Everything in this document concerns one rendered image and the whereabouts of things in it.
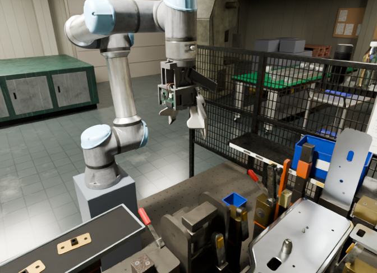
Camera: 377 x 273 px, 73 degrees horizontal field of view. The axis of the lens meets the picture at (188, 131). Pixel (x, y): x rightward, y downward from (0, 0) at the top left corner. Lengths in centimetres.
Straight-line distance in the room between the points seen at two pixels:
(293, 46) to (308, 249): 582
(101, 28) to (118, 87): 44
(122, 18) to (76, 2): 704
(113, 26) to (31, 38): 688
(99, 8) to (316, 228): 102
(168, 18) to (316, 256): 87
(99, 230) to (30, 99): 456
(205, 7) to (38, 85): 340
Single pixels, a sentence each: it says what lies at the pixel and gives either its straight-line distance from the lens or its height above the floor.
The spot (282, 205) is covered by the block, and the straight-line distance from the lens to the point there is 118.
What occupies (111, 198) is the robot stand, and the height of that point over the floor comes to 106.
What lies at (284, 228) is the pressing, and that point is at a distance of 110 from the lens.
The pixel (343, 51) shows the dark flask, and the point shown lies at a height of 158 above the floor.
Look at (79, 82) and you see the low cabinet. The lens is 538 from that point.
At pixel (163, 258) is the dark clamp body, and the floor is 108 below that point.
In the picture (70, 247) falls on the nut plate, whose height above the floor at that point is 116.
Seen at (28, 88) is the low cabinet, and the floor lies 61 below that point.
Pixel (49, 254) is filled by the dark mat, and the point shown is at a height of 116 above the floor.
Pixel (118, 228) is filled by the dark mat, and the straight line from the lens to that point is 84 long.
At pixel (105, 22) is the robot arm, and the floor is 172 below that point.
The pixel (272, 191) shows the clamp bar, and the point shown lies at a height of 112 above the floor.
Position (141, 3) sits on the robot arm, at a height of 176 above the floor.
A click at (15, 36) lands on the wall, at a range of 746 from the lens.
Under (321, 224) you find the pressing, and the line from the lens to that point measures 117.
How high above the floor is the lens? 173
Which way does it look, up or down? 24 degrees down
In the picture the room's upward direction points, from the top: straight up
